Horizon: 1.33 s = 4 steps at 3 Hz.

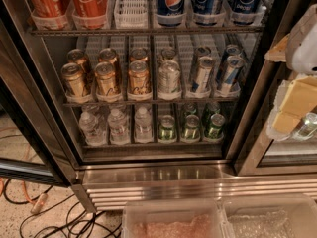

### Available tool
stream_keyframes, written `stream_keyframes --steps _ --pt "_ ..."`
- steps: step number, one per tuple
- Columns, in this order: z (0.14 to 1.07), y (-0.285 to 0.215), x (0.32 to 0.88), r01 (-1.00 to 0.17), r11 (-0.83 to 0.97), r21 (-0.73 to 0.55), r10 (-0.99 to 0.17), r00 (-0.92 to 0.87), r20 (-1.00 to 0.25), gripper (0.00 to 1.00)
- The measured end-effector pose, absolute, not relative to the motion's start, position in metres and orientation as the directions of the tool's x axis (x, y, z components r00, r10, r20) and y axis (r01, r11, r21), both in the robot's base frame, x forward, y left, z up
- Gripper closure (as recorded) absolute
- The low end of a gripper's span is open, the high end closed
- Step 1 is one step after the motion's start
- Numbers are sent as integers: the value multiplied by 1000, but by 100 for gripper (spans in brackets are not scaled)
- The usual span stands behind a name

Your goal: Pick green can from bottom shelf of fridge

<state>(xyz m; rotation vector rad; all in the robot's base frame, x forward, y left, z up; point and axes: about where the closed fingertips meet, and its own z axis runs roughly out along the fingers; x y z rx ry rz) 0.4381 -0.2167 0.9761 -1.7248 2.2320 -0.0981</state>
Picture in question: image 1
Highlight water bottle middle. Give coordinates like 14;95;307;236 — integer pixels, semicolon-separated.
108;109;130;145

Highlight clear bin right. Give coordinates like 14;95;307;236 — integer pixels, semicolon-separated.
222;194;317;238

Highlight middle wire shelf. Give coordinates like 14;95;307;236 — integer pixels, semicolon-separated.
63;97;239;107

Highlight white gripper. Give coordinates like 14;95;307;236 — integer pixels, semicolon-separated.
264;4;317;134

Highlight gold can front left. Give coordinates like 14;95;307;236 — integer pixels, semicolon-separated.
61;62;89;97

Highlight gold can back left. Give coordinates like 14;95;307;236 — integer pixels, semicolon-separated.
67;49;92;83

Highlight blue pepsi can middle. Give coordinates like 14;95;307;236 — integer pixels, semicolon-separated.
193;0;223;26

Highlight blue pepsi can right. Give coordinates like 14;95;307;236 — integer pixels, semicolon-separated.
231;0;261;26

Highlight empty white plastic tray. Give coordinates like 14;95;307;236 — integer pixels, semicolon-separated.
114;0;148;29

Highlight slim blue can right front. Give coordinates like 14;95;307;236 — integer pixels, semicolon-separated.
216;56;245;94

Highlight red cola can right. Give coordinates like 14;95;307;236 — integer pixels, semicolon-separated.
73;0;108;30

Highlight clear bin pink contents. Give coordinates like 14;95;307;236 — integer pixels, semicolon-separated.
122;198;225;238

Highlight blue pepsi can left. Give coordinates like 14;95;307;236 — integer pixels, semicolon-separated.
156;0;185;27

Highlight wire shelf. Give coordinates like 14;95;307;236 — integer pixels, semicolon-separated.
30;26;264;37
63;97;239;107

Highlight orange cable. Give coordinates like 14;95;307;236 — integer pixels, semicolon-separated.
0;126;38;206

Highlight top wire shelf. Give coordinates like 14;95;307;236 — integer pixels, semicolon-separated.
30;26;264;37

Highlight blue pepsi can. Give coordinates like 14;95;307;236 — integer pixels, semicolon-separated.
156;0;185;27
231;0;261;26
193;0;223;26

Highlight slim blue silver can front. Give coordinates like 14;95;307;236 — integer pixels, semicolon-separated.
191;56;215;93

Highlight slim blue silver can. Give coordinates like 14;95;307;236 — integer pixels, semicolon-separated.
189;46;211;81
191;56;215;93

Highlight slim blue silver can back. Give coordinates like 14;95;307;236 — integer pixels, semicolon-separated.
189;46;211;81

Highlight fridge bottom metal grille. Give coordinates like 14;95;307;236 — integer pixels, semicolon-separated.
71;165;317;212

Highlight water bottle left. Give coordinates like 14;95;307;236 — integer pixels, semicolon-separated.
79;112;107;147

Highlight green can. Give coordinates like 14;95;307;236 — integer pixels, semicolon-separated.
201;101;221;126
182;103;198;117
158;115;176;142
181;115;200;142
204;113;226;139

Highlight water bottle right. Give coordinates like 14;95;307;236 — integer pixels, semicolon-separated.
135;106;153;143

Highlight slim blue can right back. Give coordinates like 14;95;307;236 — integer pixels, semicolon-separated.
216;44;245;81

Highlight black cables on floor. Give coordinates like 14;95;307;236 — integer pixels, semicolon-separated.
2;178;123;238

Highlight bottle behind right glass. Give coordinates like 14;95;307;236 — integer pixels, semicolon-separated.
292;113;317;140

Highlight water bottle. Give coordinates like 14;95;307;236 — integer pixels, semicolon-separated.
135;106;153;143
108;109;130;145
79;112;107;147

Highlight gold can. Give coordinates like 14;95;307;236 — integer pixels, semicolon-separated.
98;48;122;82
94;62;120;97
61;62;89;97
67;49;92;83
129;48;149;62
128;60;151;95

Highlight black fridge door left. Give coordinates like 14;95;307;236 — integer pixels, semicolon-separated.
0;0;77;186

